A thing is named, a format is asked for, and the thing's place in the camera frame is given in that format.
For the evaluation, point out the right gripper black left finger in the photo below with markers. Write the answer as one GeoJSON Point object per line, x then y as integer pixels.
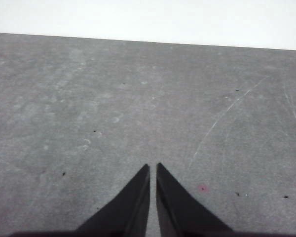
{"type": "Point", "coordinates": [128, 209]}

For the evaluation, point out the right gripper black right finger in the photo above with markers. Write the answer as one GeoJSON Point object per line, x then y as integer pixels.
{"type": "Point", "coordinates": [177, 212]}

